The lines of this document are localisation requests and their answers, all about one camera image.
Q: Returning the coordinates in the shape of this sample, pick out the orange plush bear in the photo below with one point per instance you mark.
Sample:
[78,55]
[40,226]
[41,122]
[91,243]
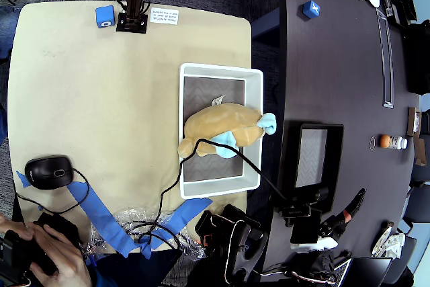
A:
[218,119]

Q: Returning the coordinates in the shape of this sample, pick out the black leader arm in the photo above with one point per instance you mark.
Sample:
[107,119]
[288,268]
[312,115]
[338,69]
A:
[20,253]

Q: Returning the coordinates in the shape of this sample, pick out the blue sleeved forearm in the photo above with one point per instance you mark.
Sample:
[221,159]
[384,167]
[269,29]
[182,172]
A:
[95,275]

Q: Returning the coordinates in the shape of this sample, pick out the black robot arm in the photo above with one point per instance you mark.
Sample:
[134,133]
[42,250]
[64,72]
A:
[242,250]

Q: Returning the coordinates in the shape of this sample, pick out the white plastic bin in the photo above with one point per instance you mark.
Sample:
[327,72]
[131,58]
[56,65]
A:
[253,92]

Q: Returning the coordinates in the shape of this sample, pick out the person's right hand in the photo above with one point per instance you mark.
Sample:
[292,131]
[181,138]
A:
[70,267]

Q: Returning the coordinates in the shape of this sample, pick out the person's left hand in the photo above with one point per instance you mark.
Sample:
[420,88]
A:
[15,229]

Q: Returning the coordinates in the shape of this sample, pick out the black webcam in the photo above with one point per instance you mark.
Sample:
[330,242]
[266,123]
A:
[297,212]

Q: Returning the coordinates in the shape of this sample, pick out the clear packet with brown cap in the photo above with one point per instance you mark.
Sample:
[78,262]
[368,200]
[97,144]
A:
[381,240]

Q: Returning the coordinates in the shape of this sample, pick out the crumpled white tissue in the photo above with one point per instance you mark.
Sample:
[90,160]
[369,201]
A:
[394,245]

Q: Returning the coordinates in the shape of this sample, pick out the laptop computer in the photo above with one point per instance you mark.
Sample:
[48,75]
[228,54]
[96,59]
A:
[369,272]

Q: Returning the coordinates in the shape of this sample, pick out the grey office chair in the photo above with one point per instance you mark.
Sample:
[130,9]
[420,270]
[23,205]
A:
[418,208]

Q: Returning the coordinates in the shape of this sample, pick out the orange fruit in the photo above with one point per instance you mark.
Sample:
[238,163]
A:
[385,140]

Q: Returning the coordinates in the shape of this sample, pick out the white pill bottle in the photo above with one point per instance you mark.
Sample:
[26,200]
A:
[399,142]

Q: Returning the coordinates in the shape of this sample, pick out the black plastic tray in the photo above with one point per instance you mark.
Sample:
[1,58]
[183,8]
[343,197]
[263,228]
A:
[285,166]

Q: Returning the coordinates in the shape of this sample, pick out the brown cardboard piece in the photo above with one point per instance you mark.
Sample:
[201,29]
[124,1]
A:
[420,152]

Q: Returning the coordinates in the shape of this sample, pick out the brown cardboard box with window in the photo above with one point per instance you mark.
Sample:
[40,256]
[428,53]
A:
[411,122]

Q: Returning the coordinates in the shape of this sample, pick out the clear plastic wrap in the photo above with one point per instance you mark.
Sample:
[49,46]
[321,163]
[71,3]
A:
[191,248]

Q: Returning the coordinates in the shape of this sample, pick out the short blue tape strip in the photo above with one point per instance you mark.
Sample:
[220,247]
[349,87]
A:
[188,211]

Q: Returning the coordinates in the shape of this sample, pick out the blue foam cube with cross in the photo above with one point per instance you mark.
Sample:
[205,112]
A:
[310,9]

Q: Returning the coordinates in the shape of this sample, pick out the black pouch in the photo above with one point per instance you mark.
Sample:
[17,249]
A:
[408,1]

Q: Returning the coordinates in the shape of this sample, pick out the long blue tape strip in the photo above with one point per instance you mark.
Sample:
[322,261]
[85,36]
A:
[100,213]

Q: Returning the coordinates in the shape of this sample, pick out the white paper label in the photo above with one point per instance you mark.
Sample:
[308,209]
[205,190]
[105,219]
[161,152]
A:
[164,16]

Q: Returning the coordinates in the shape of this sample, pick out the black computer mouse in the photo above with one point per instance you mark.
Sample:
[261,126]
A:
[47,172]

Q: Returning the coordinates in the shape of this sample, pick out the blue foam cube with circle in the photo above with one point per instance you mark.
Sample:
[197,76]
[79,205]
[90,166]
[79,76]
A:
[105,14]

